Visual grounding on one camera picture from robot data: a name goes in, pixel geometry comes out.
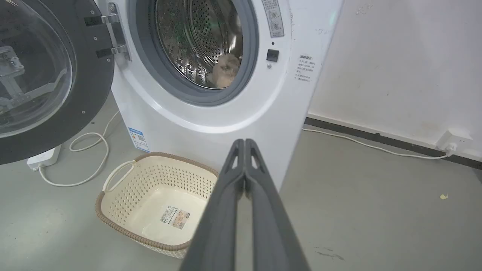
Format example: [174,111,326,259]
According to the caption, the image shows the dark round washer door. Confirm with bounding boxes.
[0,0,130,165]

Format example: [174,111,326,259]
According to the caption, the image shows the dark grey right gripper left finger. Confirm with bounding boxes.
[179,139,246,271]

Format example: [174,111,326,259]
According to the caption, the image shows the white front-load washing machine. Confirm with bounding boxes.
[95,0,345,192]

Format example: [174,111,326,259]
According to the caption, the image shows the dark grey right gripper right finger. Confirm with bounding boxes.
[245,139,311,271]

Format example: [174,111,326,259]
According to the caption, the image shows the white power strip cable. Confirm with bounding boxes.
[39,110,121,187]

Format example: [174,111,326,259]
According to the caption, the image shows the cream perforated laundry basket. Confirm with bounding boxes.
[95,152,220,259]

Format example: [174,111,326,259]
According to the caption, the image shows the white wall socket plug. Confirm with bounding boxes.
[436,130,474,154]

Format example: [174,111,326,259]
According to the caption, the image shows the white power strip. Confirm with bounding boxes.
[27,145,62,171]

